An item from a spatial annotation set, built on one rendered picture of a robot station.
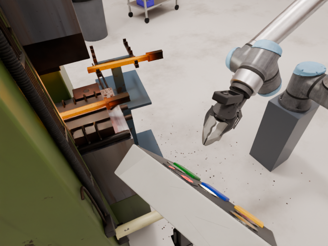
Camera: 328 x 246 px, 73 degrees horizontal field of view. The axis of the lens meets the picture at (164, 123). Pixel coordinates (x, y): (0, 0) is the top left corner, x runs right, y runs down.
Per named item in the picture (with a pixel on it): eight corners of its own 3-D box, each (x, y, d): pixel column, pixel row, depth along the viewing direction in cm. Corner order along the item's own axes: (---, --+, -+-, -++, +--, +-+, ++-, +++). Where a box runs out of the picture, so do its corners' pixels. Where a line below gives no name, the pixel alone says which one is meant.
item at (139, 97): (135, 71, 166) (135, 69, 164) (152, 104, 139) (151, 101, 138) (95, 81, 160) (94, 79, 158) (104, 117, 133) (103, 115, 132)
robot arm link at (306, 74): (297, 80, 143) (309, 55, 131) (322, 94, 133) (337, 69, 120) (280, 88, 139) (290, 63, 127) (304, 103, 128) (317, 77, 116)
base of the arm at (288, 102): (290, 89, 153) (295, 77, 145) (317, 104, 141) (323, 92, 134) (271, 100, 146) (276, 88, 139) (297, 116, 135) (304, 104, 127)
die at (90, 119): (106, 107, 103) (101, 92, 97) (116, 136, 90) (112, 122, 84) (9, 137, 94) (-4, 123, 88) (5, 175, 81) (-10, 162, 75)
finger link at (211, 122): (207, 148, 71) (222, 124, 72) (202, 144, 66) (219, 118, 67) (199, 143, 73) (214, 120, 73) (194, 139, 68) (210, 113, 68)
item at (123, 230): (204, 190, 106) (205, 184, 102) (210, 199, 103) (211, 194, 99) (115, 229, 96) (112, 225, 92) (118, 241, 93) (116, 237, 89)
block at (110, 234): (112, 218, 81) (109, 214, 78) (116, 234, 77) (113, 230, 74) (104, 222, 80) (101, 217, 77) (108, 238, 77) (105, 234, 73)
